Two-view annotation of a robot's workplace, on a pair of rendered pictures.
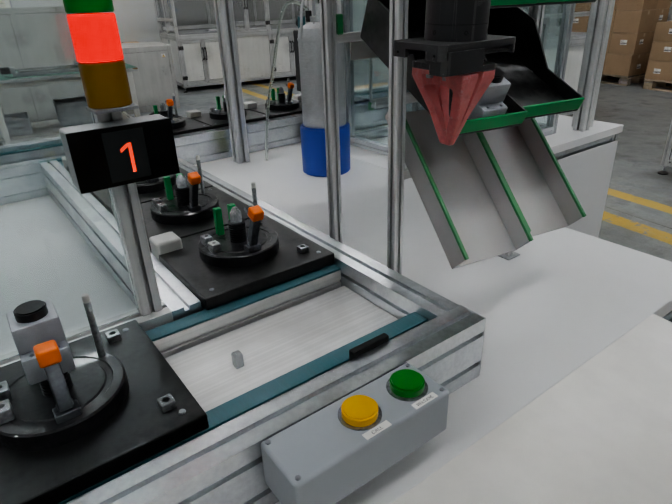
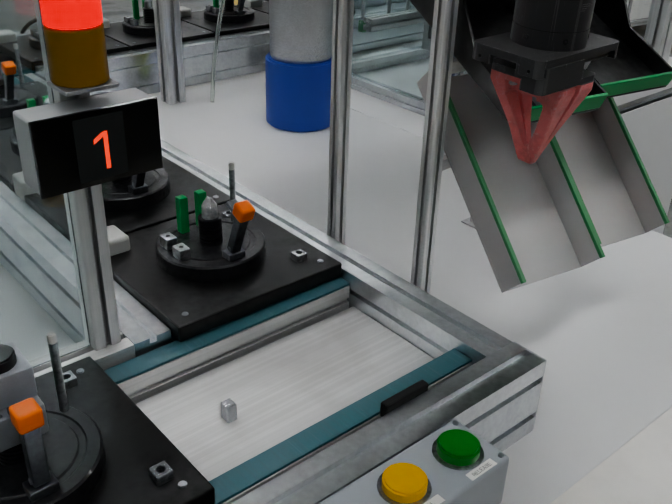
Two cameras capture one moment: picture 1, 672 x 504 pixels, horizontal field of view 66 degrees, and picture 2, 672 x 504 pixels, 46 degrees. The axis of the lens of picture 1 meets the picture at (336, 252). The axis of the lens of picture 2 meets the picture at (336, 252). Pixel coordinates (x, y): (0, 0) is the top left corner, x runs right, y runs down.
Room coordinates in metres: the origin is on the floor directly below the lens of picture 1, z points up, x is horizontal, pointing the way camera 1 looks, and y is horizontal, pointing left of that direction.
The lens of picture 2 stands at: (-0.07, 0.10, 1.47)
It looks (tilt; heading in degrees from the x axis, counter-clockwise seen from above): 29 degrees down; 354
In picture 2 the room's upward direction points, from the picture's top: 2 degrees clockwise
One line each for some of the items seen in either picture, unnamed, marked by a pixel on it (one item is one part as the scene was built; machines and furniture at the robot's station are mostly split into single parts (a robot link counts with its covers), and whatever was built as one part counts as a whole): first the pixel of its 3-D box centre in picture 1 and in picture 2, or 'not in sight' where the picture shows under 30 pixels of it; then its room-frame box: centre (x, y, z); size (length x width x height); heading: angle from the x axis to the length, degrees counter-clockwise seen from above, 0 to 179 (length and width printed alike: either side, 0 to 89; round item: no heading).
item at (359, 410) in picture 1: (359, 413); (404, 485); (0.43, -0.02, 0.96); 0.04 x 0.04 x 0.02
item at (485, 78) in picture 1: (441, 98); (526, 109); (0.51, -0.11, 1.28); 0.07 x 0.07 x 0.09; 36
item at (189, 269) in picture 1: (236, 227); (209, 225); (0.84, 0.17, 1.01); 0.24 x 0.24 x 0.13; 36
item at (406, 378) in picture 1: (407, 385); (457, 450); (0.47, -0.08, 0.96); 0.04 x 0.04 x 0.02
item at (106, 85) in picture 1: (106, 83); (77, 52); (0.64, 0.26, 1.28); 0.05 x 0.05 x 0.05
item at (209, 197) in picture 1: (182, 192); (119, 165); (1.04, 0.31, 1.01); 0.24 x 0.24 x 0.13; 36
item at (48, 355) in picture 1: (54, 373); (28, 439); (0.42, 0.29, 1.04); 0.04 x 0.02 x 0.08; 36
